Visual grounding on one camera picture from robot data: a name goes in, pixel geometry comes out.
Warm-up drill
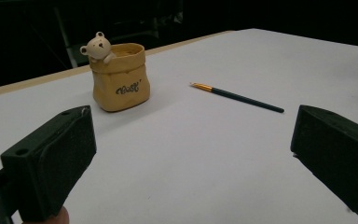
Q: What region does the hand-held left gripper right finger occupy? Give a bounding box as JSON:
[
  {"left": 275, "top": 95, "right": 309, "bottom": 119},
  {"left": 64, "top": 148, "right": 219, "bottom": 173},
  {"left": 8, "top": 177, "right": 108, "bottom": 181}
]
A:
[{"left": 290, "top": 105, "right": 358, "bottom": 221}]

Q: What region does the yellow bag-shaped bear pen holder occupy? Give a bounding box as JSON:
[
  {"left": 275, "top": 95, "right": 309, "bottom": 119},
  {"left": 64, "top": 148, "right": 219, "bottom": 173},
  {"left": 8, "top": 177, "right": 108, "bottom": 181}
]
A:
[{"left": 79, "top": 31, "right": 151, "bottom": 113}]

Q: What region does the white board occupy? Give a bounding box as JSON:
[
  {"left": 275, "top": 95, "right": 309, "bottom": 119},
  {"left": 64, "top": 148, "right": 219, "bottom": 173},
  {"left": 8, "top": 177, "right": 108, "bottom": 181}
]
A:
[{"left": 0, "top": 28, "right": 358, "bottom": 224}]

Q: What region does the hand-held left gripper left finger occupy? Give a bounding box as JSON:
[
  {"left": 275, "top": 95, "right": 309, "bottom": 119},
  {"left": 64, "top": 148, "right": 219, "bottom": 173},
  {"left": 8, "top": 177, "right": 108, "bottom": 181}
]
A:
[{"left": 0, "top": 105, "right": 98, "bottom": 223}]

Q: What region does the dark green paintbrush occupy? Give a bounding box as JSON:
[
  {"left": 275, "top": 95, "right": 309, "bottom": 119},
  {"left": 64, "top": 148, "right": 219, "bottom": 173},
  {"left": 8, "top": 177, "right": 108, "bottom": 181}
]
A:
[{"left": 189, "top": 81, "right": 285, "bottom": 114}]

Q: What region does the metal stand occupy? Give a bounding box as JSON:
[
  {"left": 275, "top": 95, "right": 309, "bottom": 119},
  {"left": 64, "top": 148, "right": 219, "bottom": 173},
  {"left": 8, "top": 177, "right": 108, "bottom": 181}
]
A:
[{"left": 53, "top": 7, "right": 90, "bottom": 69}]

